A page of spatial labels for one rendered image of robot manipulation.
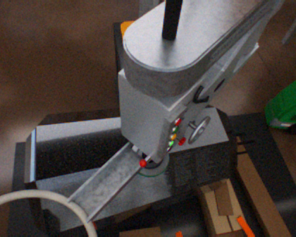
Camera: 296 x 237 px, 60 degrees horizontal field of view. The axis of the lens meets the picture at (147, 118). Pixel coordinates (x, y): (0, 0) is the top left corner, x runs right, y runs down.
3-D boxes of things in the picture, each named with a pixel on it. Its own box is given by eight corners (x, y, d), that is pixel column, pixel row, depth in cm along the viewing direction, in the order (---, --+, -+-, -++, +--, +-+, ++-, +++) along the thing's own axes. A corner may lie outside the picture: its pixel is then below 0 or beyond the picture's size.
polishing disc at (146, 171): (139, 182, 132) (139, 181, 131) (123, 147, 141) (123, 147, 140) (175, 166, 137) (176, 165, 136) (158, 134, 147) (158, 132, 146)
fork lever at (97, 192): (166, 101, 136) (168, 95, 132) (196, 122, 130) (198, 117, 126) (62, 197, 105) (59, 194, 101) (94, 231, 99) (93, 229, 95)
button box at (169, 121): (168, 142, 104) (180, 101, 80) (173, 146, 103) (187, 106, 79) (156, 155, 101) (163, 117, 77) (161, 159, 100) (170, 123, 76)
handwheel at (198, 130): (189, 117, 124) (196, 99, 111) (207, 130, 121) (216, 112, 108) (170, 137, 117) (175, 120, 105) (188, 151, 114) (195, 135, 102)
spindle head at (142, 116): (168, 92, 134) (184, 20, 96) (203, 116, 128) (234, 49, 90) (120, 137, 119) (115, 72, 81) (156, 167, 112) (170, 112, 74)
